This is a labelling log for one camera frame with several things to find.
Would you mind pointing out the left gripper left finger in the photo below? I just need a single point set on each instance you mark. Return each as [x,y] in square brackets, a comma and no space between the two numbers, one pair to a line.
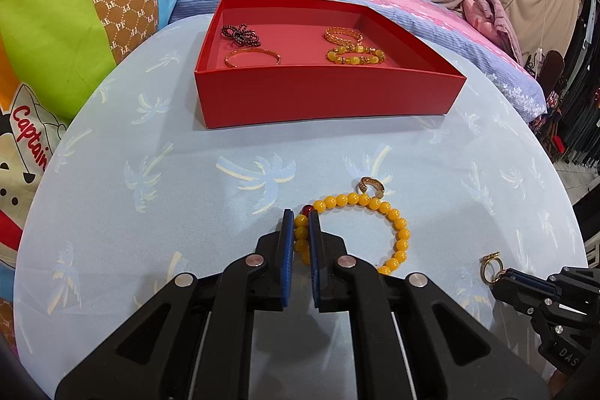
[192,339]

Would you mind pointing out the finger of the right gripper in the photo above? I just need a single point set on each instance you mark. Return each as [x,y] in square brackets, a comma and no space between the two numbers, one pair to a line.
[528,280]
[523,299]

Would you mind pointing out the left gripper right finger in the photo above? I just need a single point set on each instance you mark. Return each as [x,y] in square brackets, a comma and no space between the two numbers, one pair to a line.
[410,339]

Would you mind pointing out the right hand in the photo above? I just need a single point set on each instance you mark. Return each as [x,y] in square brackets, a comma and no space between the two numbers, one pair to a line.
[557,382]

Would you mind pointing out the light blue palm tablecloth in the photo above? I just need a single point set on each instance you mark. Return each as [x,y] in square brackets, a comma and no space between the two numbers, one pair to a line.
[138,191]

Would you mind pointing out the pink folded cloth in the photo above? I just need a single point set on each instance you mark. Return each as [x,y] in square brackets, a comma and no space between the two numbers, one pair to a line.
[489,18]

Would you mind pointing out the red cardboard tray box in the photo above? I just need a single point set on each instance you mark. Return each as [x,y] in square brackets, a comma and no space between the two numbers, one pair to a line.
[413,80]

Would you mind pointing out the thin gold bangle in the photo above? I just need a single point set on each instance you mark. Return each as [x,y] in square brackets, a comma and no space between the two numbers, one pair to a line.
[228,59]

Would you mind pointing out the colourful monkey cartoon quilt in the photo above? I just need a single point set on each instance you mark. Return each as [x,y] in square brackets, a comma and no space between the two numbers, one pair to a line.
[54,55]

